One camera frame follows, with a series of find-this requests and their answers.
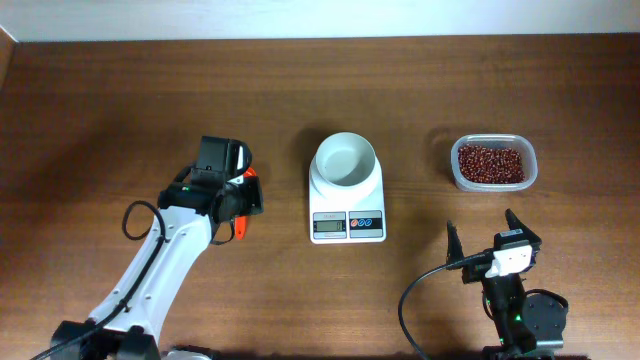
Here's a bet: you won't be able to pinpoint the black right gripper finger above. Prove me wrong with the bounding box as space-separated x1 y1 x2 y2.
505 208 525 230
446 220 465 270

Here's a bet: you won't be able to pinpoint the red plastic measuring scoop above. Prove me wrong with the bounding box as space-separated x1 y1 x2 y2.
234 167 257 240

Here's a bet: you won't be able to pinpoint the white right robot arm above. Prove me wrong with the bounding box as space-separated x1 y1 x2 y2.
446 209 569 359

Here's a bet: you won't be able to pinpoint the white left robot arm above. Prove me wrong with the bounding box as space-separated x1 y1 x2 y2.
40 169 263 359

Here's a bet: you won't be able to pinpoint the white digital kitchen scale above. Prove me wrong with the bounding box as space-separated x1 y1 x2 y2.
309 159 387 245

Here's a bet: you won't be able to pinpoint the white round bowl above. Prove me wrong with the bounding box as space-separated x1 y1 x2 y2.
315 132 376 187

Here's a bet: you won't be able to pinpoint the red adzuki beans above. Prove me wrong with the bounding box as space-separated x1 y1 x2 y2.
457 145 525 184

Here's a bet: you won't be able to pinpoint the clear plastic bean container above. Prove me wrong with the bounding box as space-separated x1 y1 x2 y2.
450 134 538 192

